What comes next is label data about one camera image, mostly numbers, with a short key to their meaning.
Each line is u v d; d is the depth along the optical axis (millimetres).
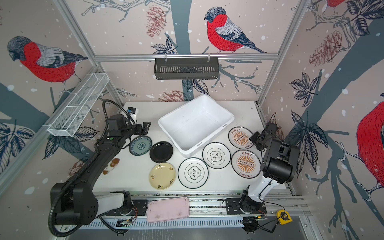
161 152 911
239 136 1007
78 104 782
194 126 1076
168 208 715
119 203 622
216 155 922
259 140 760
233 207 726
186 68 1063
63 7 713
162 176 842
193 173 852
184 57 999
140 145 976
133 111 716
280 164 483
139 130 744
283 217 685
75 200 400
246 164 879
